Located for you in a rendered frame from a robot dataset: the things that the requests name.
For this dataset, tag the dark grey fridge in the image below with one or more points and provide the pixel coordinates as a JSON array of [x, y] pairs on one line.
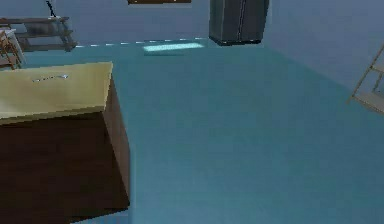
[[237, 20]]

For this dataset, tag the brown cabinet with tan top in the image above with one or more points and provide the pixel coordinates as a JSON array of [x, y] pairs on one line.
[[60, 150]]

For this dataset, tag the silver knife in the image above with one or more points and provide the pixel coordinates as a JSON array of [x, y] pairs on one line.
[[50, 78]]

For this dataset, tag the dark wooden shelf table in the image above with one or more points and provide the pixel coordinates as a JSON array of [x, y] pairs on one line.
[[46, 31]]

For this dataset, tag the black desk lamp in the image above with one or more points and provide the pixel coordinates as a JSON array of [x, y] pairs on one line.
[[51, 8]]

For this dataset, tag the tan wooden shelf rack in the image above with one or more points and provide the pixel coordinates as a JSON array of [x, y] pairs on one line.
[[371, 90]]

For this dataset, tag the light wooden chair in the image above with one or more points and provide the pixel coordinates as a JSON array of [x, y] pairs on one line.
[[9, 50]]

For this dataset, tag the brown framed wall picture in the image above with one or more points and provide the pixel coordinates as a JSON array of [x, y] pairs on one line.
[[159, 1]]

